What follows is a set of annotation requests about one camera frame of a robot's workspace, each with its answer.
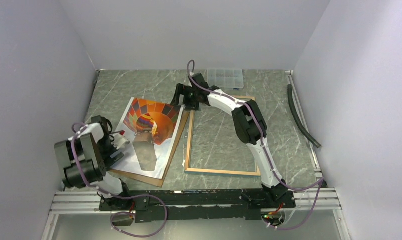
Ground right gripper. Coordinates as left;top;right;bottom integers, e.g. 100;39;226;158
171;84;200;111

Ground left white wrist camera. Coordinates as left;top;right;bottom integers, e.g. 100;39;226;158
112;130;130;149

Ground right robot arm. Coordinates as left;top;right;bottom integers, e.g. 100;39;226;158
171;73;288;208

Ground blue picture frame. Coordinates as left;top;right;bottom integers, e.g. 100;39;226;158
182;110;261;177

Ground brown backing board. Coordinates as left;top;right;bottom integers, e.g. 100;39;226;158
109;111;191;188

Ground black hose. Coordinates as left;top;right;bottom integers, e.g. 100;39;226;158
287;83;322;149

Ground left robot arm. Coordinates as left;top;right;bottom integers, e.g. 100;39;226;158
54;115;133;210

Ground clear plastic organizer box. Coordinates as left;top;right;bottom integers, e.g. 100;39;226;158
207;68;244;90

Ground aluminium rail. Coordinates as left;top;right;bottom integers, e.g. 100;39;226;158
49;188;342;215

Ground black base bar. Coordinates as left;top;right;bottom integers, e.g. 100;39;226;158
99;188;296;223

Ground hot air balloon photo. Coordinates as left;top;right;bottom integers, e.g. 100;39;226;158
112;97;184;179

